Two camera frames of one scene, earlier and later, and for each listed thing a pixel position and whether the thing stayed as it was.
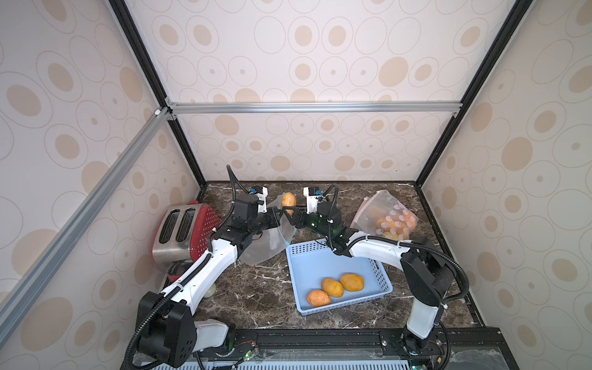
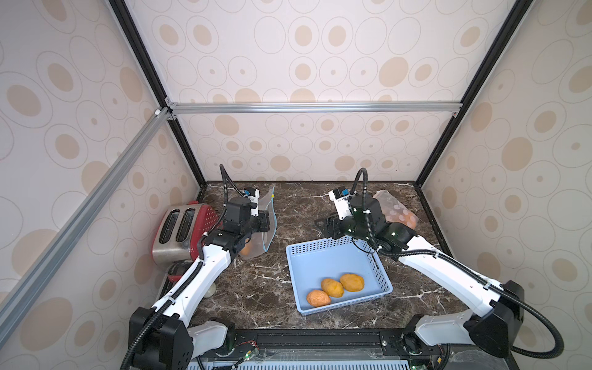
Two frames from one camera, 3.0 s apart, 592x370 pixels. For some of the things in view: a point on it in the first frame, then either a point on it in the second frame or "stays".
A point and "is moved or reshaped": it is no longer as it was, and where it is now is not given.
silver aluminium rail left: (18, 296) stays
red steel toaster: (183, 232) stays
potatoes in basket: (332, 287) stays
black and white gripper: (311, 201) to (342, 206)
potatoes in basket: (352, 282) stays
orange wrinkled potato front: (317, 298) stays
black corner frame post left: (156, 85) stays
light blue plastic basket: (321, 280) stays
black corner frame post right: (516, 17) stays
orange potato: (289, 200) is moved or reshaped
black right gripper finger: (296, 220) to (327, 232)
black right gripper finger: (297, 210) to (326, 220)
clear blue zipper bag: (264, 247) is moved or reshaped
